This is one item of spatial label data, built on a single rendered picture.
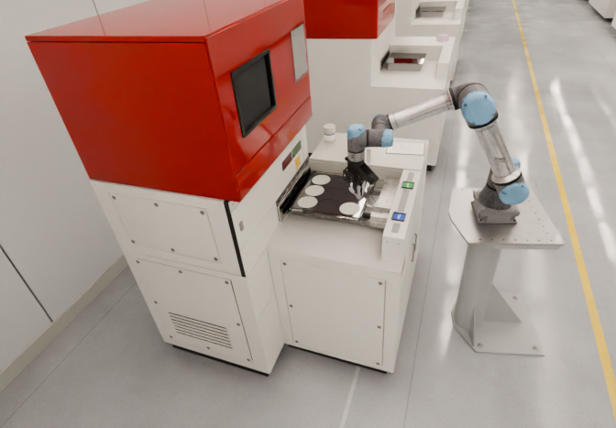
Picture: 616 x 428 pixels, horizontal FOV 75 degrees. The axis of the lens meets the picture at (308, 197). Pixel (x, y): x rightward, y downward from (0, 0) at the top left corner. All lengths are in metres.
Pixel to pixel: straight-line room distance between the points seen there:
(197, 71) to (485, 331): 2.12
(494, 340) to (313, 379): 1.05
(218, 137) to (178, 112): 0.16
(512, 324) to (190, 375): 1.90
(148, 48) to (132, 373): 1.90
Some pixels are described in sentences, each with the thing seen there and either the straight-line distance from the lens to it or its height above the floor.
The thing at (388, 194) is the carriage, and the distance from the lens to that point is 2.09.
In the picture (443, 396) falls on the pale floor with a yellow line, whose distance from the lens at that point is 2.40.
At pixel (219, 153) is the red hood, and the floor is 1.43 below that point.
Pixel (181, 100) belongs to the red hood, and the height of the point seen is 1.62.
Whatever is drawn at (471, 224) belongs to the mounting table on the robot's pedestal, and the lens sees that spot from 2.05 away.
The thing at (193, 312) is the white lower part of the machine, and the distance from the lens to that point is 2.21.
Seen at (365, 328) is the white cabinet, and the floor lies 0.40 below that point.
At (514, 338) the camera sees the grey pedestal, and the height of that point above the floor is 0.01.
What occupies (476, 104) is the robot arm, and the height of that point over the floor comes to 1.46.
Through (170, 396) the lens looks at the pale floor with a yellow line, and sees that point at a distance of 2.54.
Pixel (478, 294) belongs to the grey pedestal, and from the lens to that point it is 2.42.
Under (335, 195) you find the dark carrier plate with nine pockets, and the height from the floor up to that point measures 0.90.
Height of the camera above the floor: 2.06
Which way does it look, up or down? 34 degrees down
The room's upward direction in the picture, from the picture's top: 6 degrees counter-clockwise
